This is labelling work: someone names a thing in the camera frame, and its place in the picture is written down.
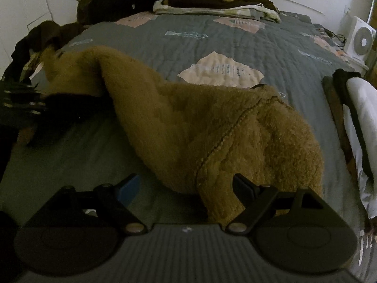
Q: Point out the tabby cat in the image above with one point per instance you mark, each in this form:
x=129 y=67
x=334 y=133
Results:
x=84 y=6

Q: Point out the dark brown fleece garment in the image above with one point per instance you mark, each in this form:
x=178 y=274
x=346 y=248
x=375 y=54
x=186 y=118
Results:
x=56 y=34

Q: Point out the grey patchwork quilt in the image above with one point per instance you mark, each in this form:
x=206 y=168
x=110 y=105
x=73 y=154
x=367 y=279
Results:
x=206 y=47

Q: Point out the white wardrobe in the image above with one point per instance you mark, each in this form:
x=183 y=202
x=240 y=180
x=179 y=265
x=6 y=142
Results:
x=29 y=0

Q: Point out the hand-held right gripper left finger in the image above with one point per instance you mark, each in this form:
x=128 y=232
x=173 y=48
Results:
x=129 y=187

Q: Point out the olive plaid cloth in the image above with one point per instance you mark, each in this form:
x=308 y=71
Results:
x=31 y=66

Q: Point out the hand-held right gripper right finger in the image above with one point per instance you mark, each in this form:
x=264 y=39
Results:
x=243 y=188

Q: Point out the tan fleece jacket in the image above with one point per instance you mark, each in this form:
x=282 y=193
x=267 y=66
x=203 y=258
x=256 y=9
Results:
x=191 y=123

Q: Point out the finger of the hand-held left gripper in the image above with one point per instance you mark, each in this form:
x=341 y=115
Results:
x=26 y=100

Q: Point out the dark olive folded garment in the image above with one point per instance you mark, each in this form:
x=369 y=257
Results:
x=328 y=94

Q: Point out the white box fan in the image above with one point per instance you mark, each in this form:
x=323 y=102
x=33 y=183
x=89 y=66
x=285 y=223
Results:
x=360 y=38

